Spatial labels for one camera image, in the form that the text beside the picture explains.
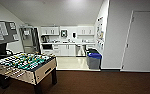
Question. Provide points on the black built-in microwave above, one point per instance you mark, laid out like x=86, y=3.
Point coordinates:
x=47, y=47

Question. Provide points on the stainless steel dishwasher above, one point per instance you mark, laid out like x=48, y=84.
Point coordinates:
x=80, y=50

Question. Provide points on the white door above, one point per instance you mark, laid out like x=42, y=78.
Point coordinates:
x=141, y=40

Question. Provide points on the white drawer base cabinet wide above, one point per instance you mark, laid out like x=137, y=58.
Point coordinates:
x=56, y=50

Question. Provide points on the grey bulletin board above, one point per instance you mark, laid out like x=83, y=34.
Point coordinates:
x=7, y=38

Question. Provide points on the white paper notice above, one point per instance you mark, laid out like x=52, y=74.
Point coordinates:
x=15, y=36
x=3, y=28
x=12, y=26

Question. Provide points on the black coffee machine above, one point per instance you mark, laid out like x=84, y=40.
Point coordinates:
x=44, y=39

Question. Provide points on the stainless steel refrigerator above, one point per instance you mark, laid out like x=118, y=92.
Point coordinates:
x=34, y=43

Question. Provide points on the foosball gaming table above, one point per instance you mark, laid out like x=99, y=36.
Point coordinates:
x=24, y=63

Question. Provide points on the white double door base cabinet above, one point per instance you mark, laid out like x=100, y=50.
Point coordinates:
x=67, y=50

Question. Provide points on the white paper sheet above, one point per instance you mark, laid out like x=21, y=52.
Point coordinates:
x=26, y=32

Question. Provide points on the grey bin blue lid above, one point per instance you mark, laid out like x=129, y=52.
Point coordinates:
x=94, y=61

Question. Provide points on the white wall cabinet with bottle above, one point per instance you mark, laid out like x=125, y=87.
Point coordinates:
x=50, y=30

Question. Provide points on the white drawer base cabinet narrow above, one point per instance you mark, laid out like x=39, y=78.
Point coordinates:
x=90, y=46

